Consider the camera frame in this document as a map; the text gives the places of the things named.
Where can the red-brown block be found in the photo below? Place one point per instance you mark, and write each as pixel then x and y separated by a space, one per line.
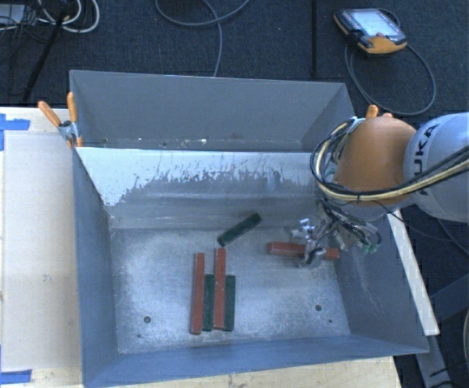
pixel 197 293
pixel 219 289
pixel 285 249

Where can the grey metal bin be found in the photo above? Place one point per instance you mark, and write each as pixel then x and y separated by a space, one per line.
pixel 170 289

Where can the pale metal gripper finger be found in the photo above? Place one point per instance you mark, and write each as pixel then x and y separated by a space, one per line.
pixel 314 258
pixel 305 229

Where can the dark green flat block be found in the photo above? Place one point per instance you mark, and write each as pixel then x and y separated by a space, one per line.
pixel 208 303
pixel 229 303
pixel 240 229

